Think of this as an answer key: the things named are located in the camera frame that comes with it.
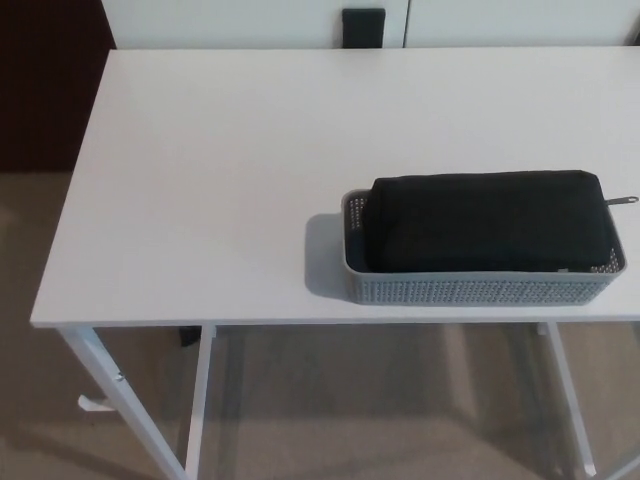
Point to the black fabric pencil case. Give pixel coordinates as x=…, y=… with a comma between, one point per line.
x=490, y=220

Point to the small black floor object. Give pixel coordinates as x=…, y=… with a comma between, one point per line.
x=189, y=336

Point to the grey perforated plastic basket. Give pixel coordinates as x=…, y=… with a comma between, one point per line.
x=475, y=290

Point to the white cabinet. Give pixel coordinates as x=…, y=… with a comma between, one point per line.
x=225, y=22

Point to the white hook on table leg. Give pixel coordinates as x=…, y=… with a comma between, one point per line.
x=95, y=404

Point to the dark brown panel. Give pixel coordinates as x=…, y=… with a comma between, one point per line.
x=50, y=85

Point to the white metal table leg frame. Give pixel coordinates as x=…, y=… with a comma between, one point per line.
x=145, y=415
x=570, y=390

